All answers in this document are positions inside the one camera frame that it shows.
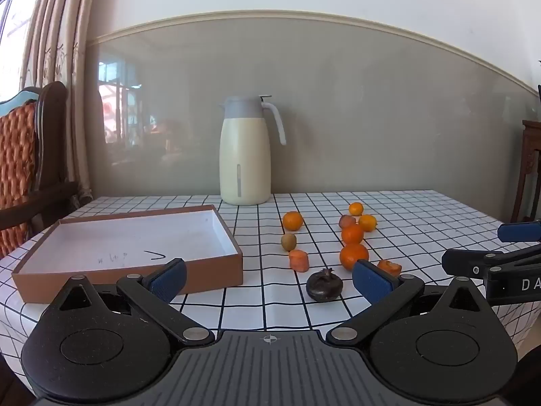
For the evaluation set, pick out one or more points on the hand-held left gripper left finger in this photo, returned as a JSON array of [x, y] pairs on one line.
[[169, 281]]

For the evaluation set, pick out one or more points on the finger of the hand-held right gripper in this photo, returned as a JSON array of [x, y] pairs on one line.
[[520, 231], [463, 262]]

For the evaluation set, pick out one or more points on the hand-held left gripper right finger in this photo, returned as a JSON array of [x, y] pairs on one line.
[[372, 281]]

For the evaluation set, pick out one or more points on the carrot chunk with stem end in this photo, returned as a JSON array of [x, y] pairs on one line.
[[389, 267]]

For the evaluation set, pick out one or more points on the dark purple mangosteen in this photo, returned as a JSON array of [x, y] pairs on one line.
[[324, 286]]

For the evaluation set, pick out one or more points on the small orange tangerine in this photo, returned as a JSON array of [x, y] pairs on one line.
[[368, 222], [356, 208]]

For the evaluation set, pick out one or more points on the brown cardboard box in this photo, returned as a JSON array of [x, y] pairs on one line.
[[126, 237]]

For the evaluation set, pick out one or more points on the reddish brown fruit chunk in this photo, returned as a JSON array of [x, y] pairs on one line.
[[346, 221]]

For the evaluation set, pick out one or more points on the orange carrot chunk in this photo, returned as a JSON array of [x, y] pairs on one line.
[[299, 260]]

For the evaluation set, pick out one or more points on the brown kiwi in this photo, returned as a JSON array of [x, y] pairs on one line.
[[288, 241]]

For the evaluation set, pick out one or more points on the dark wooden cabinet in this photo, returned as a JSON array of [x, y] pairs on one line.
[[528, 169]]

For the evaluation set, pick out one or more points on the white checked tablecloth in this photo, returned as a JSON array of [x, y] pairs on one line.
[[253, 304]]

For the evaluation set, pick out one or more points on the cream thermos jug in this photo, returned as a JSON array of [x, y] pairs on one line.
[[245, 156]]

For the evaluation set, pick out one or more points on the wooden sofa with orange cushions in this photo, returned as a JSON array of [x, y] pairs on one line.
[[19, 156]]

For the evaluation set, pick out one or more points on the beige patterned curtain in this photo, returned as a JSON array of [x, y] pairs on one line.
[[59, 50]]

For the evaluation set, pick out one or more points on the window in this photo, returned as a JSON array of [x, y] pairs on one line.
[[12, 29]]

